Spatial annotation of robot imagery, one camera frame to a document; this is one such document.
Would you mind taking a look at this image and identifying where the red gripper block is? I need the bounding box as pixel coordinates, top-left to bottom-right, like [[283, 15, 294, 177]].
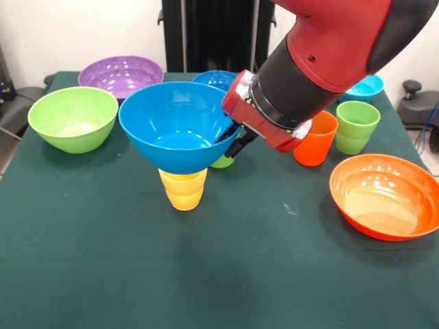
[[213, 69, 313, 159]]

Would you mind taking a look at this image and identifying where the plain green cup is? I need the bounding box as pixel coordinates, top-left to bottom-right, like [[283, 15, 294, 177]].
[[209, 154, 236, 169]]

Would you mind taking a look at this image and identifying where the ribbed yellow cup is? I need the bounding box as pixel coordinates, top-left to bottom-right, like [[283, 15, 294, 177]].
[[158, 167, 209, 212]]

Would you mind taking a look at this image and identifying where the large blue bowl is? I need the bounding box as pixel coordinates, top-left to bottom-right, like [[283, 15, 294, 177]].
[[118, 81, 241, 175]]

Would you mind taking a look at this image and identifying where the light blue small bowl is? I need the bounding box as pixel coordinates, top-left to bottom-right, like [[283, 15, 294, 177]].
[[342, 74, 385, 103]]

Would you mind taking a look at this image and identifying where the wide orange bowl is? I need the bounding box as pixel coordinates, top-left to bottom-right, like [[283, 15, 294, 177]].
[[329, 153, 439, 242]]

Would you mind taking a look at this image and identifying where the large green bowl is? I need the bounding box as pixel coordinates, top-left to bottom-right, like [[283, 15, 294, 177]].
[[27, 86, 119, 154]]

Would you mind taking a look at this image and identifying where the dark blue small bowl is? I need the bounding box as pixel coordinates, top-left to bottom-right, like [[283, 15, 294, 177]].
[[191, 70, 239, 93]]

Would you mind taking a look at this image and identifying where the plain orange cup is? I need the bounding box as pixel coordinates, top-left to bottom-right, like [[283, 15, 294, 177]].
[[293, 110, 340, 167]]

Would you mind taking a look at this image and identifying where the dark green table cloth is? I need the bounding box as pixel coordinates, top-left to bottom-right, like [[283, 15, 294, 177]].
[[0, 71, 439, 329]]

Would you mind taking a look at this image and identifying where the ribbed green cup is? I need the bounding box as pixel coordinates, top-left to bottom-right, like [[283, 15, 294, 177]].
[[335, 101, 381, 156]]

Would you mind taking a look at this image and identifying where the purple bowl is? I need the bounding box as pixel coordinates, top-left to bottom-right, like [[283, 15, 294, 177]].
[[78, 56, 165, 103]]

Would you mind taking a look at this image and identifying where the grey chair base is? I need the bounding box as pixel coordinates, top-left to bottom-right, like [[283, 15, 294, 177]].
[[0, 85, 47, 131]]

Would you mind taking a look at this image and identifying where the blue cable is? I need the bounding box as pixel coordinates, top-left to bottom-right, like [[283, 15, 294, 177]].
[[414, 102, 439, 154]]

